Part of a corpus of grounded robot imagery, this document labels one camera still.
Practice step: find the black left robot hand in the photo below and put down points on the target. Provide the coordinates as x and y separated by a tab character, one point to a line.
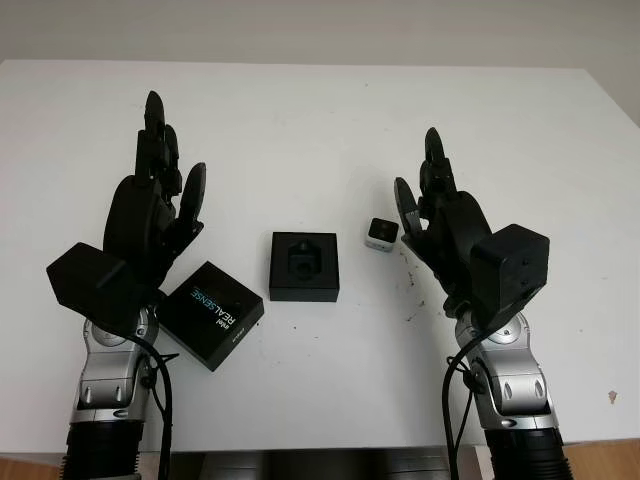
135	215

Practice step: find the black RealSense box lid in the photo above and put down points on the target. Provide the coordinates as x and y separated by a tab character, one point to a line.
210	315

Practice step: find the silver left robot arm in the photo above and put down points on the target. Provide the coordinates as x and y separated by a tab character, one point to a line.
107	360

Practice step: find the small silver camera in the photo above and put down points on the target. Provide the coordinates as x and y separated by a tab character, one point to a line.
380	232

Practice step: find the dark grey robot torso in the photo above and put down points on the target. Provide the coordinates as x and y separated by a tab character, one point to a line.
310	462

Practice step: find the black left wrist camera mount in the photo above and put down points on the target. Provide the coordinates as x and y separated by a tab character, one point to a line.
85	275

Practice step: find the black camera box base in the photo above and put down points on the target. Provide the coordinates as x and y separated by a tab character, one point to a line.
304	285

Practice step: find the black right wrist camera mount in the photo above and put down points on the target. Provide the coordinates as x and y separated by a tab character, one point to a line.
510	265

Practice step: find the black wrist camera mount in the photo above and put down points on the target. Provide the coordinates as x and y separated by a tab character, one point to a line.
85	275
510	265

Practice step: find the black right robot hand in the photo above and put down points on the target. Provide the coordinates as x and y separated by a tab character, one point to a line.
460	225

